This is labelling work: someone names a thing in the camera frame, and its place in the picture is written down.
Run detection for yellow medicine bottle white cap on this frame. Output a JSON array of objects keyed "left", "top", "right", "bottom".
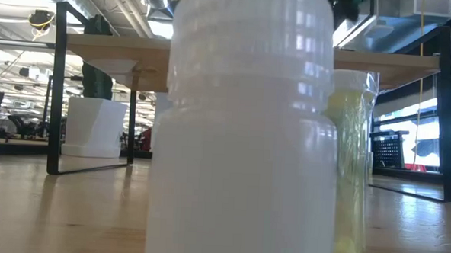
[{"left": 318, "top": 68, "right": 381, "bottom": 253}]

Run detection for wooden shelf black metal legs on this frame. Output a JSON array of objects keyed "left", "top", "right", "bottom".
[{"left": 45, "top": 0, "right": 451, "bottom": 204}]

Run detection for white faceted plant pot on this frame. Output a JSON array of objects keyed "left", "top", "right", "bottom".
[{"left": 59, "top": 95, "right": 130, "bottom": 160}]

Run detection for green cactus plant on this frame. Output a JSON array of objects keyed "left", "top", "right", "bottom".
[{"left": 78, "top": 13, "right": 117, "bottom": 102}]

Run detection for black perforated basket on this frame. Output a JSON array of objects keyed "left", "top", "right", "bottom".
[{"left": 368, "top": 128, "right": 410, "bottom": 170}]

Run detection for silver rectangular ventilation duct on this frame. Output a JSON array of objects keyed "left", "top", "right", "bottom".
[{"left": 360, "top": 0, "right": 451, "bottom": 56}]

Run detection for black yellow ceiling cable reel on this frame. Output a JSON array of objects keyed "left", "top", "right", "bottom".
[{"left": 26, "top": 8, "right": 56, "bottom": 43}]

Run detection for yellow hanging cable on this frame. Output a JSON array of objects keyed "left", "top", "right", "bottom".
[{"left": 412, "top": 0, "right": 428, "bottom": 171}]

